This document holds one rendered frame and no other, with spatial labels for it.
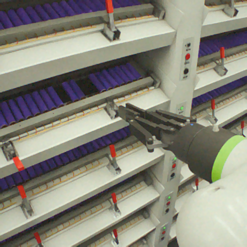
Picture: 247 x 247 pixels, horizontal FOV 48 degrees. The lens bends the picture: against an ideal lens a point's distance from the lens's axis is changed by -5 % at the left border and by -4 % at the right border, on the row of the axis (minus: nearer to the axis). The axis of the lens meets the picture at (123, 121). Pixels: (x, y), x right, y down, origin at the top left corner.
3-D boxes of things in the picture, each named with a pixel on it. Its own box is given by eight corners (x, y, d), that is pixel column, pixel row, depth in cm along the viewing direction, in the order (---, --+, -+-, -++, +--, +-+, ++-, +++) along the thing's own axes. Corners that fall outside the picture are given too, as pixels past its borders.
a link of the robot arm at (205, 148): (248, 122, 45) (214, 143, 41) (241, 179, 50) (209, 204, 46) (219, 111, 50) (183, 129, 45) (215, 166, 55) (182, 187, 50)
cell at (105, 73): (106, 73, 81) (118, 89, 78) (100, 75, 80) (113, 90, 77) (107, 68, 79) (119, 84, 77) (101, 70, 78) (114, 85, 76)
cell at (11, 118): (6, 105, 67) (16, 125, 64) (-1, 108, 66) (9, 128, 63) (6, 100, 65) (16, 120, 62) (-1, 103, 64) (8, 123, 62)
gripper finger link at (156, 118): (180, 126, 53) (186, 124, 54) (145, 108, 62) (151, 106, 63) (180, 145, 55) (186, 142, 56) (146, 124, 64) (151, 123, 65)
